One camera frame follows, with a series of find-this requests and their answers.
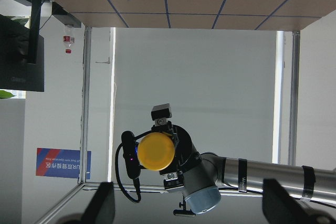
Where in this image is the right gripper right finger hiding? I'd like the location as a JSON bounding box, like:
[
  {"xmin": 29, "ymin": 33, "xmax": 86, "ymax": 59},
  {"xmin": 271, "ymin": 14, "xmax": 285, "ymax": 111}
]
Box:
[{"xmin": 262, "ymin": 179, "xmax": 310, "ymax": 223}]

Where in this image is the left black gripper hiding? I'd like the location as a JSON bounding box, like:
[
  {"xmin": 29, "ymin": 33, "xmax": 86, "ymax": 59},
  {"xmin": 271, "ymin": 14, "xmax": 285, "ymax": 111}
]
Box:
[{"xmin": 151, "ymin": 103, "xmax": 201, "ymax": 193}]

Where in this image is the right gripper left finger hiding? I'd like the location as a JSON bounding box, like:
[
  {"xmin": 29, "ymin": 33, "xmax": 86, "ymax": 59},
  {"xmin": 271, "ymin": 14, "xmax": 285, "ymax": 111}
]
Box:
[{"xmin": 82, "ymin": 182, "xmax": 115, "ymax": 224}]

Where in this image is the yellow push button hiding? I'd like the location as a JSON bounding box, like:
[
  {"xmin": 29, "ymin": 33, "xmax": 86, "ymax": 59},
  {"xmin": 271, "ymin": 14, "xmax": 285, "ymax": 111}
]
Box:
[{"xmin": 137, "ymin": 132, "xmax": 175, "ymax": 171}]

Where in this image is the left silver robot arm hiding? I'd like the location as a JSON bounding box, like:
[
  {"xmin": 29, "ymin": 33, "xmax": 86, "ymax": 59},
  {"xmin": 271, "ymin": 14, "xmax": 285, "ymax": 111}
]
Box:
[{"xmin": 151, "ymin": 103, "xmax": 335, "ymax": 214}]

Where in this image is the blue red poster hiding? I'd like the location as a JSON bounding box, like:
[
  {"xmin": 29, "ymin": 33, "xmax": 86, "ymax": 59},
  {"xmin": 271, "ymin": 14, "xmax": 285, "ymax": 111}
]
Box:
[{"xmin": 35, "ymin": 147, "xmax": 80, "ymax": 178}]

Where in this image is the plastic water bottle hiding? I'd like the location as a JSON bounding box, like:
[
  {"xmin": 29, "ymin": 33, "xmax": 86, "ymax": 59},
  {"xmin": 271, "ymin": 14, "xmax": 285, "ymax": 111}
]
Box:
[{"xmin": 62, "ymin": 25, "xmax": 75, "ymax": 54}]

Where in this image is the black monitor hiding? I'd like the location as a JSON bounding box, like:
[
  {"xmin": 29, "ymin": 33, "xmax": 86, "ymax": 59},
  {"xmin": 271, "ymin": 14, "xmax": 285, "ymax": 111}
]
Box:
[{"xmin": 1, "ymin": 15, "xmax": 45, "ymax": 92}]

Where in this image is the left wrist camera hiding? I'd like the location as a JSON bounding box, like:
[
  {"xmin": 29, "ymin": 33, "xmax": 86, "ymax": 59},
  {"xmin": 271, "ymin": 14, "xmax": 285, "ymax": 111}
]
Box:
[{"xmin": 121, "ymin": 131, "xmax": 141, "ymax": 179}]

